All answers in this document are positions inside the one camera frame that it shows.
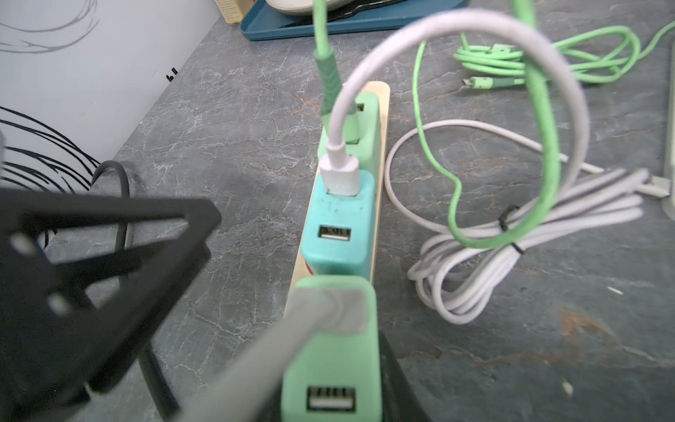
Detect grey round plate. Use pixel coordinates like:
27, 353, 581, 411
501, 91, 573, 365
266, 0, 353, 16

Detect teal usb charger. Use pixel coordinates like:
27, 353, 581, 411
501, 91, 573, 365
301, 171, 376, 280

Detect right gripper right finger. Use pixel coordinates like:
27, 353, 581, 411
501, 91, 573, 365
379, 332, 430, 422

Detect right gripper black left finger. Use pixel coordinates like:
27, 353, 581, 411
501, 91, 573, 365
1, 188, 221, 421

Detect beige power strip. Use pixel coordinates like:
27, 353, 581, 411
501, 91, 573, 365
287, 81, 391, 302

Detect green usb charger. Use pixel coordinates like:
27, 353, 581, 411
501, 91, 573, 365
346, 91, 381, 179
281, 275, 383, 421

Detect teal tray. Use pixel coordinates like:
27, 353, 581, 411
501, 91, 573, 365
239, 0, 469, 41

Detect green charging cable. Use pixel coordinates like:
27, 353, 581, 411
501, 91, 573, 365
312, 0, 675, 251

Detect black knife on tray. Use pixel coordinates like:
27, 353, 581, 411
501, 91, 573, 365
328, 0, 406, 22

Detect white charging cable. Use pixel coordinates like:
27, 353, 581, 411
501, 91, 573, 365
317, 7, 673, 325

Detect green wireless keyboard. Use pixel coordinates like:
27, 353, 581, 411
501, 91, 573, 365
662, 47, 675, 220

